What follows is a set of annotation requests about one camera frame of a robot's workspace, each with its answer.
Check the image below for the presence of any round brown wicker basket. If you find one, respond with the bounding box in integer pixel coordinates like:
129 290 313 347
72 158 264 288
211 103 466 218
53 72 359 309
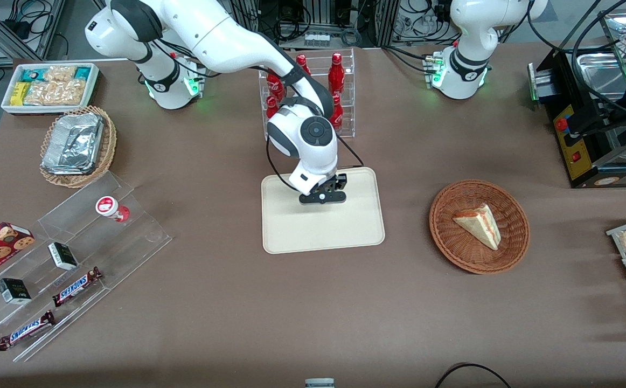
429 179 531 275

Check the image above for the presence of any clear rice cracker bag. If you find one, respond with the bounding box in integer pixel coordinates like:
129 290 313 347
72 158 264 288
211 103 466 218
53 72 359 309
25 80 85 106
44 66 76 82

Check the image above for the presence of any red-label yogurt cup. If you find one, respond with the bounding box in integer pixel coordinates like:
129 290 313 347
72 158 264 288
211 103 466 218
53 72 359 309
95 196 130 223

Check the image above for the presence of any beige plastic tray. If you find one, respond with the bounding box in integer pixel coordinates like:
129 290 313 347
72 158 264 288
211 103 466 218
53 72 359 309
261 167 386 254

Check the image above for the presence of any Snickers bar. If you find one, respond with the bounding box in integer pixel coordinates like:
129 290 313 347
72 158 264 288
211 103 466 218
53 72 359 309
0 310 55 351
52 267 103 308

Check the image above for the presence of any small black box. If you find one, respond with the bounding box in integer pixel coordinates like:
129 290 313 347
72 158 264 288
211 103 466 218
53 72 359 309
48 242 79 271
0 278 32 306

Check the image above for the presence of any yellow snack packet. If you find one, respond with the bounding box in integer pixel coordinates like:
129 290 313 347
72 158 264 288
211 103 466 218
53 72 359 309
10 82 32 106

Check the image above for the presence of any black machine yellow panel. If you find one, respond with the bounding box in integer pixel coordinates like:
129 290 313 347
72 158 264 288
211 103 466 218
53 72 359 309
528 48 626 189

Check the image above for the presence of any black cable loop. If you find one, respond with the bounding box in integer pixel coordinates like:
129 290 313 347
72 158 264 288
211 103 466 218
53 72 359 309
434 363 513 388

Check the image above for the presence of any aluminium foil tray stack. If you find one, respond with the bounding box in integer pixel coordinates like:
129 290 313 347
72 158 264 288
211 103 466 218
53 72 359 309
41 112 105 176

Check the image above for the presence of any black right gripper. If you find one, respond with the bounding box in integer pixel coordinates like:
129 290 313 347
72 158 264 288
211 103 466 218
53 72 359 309
298 173 348 206

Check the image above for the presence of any steel tray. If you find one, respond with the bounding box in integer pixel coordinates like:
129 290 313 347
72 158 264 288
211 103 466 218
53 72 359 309
576 52 626 103

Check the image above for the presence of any clear acrylic stepped stand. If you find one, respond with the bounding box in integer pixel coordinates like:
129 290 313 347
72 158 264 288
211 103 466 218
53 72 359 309
0 171 172 363

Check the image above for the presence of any clear acrylic bottle rack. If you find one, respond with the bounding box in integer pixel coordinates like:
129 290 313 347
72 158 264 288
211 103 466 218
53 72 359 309
258 47 356 142

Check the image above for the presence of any wrapped sandwich wedge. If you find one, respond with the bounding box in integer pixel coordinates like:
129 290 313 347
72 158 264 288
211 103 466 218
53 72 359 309
452 203 502 251

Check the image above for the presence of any white snack bin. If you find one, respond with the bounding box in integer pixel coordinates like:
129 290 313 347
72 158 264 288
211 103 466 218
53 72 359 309
2 63 101 115

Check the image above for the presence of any light tan wicker basket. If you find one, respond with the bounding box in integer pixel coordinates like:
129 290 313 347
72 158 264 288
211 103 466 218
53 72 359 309
39 106 117 189

